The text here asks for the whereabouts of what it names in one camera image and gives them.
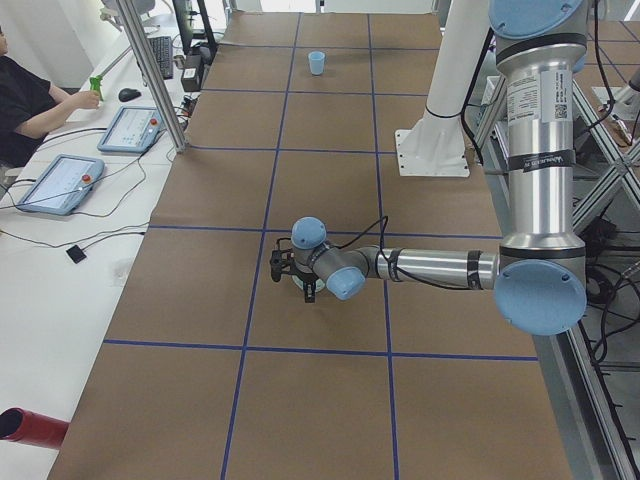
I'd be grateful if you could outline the white central pedestal column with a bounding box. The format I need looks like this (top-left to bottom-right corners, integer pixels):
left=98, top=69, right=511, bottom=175
left=395, top=0, right=490, bottom=178

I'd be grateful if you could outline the red cylinder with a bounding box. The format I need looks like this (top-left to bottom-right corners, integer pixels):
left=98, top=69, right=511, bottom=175
left=1, top=407, right=69, bottom=450

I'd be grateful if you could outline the light blue plastic cup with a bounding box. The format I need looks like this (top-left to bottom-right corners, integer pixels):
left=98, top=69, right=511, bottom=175
left=307, top=51, right=326, bottom=76

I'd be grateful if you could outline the pale green ceramic bowl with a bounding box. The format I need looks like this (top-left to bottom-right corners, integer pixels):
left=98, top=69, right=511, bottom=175
left=292, top=277, right=325, bottom=292

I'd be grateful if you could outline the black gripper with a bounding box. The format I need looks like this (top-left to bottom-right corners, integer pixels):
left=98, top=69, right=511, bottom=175
left=290, top=261, right=316, bottom=303

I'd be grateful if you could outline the black keyboard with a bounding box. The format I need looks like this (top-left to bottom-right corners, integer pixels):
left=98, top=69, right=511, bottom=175
left=148, top=36, right=173, bottom=79

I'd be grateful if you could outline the black computer mouse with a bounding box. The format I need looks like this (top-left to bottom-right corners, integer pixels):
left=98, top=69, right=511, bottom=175
left=118, top=88, right=142, bottom=102

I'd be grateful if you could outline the blue teach pendant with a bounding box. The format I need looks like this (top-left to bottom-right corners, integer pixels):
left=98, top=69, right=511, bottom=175
left=97, top=106, right=164, bottom=154
left=16, top=154, right=105, bottom=216

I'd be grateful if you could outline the brown paper table cover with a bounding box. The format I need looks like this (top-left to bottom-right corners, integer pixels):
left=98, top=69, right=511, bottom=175
left=50, top=13, right=572, bottom=479

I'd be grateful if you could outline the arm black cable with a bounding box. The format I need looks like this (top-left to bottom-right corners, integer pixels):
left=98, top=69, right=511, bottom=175
left=333, top=215, right=471, bottom=291

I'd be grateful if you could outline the aluminium frame post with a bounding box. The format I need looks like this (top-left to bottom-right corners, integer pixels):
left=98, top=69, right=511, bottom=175
left=115, top=0, right=187, bottom=153

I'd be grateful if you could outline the far blue teach pendant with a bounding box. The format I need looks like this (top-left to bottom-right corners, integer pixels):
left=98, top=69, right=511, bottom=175
left=97, top=106, right=164, bottom=154

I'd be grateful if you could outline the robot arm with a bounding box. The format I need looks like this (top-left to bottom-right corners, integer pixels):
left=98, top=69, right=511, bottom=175
left=271, top=1, right=590, bottom=336

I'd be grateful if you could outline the seated person in black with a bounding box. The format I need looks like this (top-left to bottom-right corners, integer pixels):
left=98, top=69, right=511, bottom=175
left=1, top=36, right=100, bottom=168

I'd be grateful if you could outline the near blue teach pendant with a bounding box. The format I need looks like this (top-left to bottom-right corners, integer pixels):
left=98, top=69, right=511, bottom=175
left=16, top=154, right=105, bottom=216

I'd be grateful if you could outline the small black square device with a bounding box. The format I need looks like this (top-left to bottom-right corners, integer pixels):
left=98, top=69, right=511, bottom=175
left=66, top=245, right=87, bottom=264

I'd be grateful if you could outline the black power adapter box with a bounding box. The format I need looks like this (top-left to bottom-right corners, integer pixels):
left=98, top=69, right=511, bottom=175
left=181, top=55, right=204, bottom=93

